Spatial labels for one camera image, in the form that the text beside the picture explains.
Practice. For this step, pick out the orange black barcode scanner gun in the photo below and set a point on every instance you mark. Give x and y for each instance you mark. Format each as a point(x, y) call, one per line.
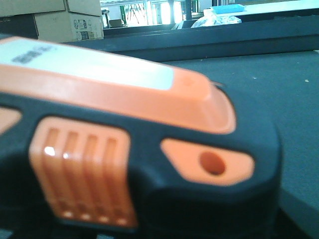
point(97, 143)

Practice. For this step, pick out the lower stacked cardboard box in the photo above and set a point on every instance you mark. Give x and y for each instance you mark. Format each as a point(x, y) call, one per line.
point(55, 27)

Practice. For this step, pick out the stacked cardboard box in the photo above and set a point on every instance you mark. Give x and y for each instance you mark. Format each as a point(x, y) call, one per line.
point(55, 27)
point(18, 7)

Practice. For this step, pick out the upper stacked cardboard box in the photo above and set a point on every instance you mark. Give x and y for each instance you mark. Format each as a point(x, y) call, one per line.
point(18, 7)

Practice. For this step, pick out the clear plastic bag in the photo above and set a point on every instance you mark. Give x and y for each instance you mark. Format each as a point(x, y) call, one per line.
point(214, 18)

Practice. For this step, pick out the dark grey conveyor belt mat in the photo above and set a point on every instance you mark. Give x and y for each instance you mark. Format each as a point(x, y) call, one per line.
point(272, 56)

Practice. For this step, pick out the blue tray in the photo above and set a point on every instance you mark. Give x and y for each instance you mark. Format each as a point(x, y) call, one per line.
point(223, 9)

